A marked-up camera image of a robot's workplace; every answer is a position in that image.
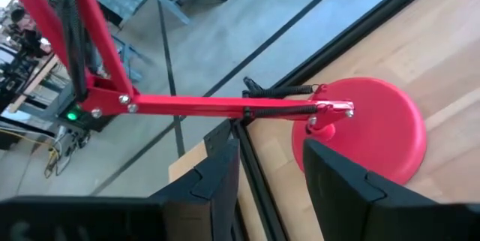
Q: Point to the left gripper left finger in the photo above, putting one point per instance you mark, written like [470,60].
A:
[202,203]

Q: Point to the person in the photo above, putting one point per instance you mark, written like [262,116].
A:
[28,27]

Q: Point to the wooden workbench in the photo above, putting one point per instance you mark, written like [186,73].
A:
[35,79]

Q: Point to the black aluminium table frame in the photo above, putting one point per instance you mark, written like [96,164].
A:
[258,181]

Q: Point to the red desk lamp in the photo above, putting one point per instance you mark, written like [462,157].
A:
[382,121]

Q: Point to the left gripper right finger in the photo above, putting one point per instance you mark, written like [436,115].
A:
[348,203]

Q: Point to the black box with green light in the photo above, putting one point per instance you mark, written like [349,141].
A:
[71,116]

